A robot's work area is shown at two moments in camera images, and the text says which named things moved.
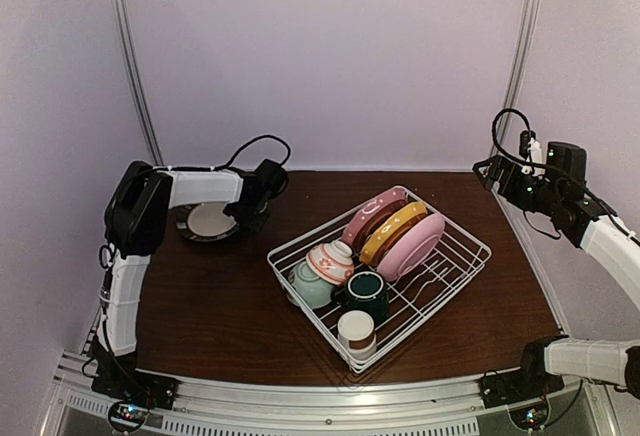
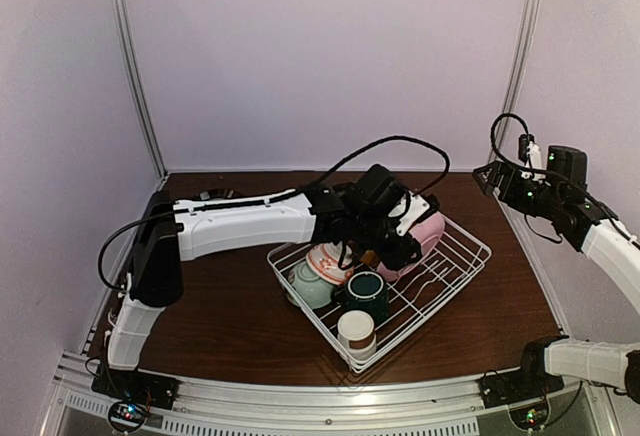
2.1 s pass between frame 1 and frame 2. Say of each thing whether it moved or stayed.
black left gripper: moved
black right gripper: stayed
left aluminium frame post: stayed
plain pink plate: stayed
